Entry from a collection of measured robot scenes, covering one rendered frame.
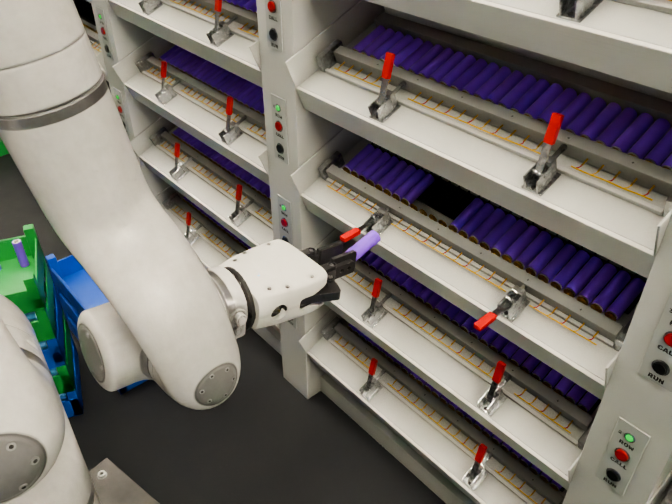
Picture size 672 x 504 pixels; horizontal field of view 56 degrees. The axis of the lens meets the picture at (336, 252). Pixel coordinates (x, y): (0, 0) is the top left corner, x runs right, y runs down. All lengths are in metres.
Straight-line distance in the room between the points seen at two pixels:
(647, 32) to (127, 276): 0.52
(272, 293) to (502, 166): 0.34
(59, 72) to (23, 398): 0.25
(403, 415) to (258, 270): 0.64
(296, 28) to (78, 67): 0.57
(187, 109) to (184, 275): 0.96
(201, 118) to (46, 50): 0.96
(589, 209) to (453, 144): 0.20
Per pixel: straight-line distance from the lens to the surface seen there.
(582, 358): 0.88
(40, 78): 0.50
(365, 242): 0.82
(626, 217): 0.77
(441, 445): 1.25
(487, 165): 0.83
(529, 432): 1.04
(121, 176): 0.55
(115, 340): 0.63
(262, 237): 1.38
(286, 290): 0.70
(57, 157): 0.52
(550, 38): 0.73
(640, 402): 0.85
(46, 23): 0.50
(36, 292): 1.36
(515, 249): 0.95
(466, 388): 1.08
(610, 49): 0.70
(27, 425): 0.57
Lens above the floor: 1.16
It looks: 37 degrees down
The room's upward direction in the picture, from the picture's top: straight up
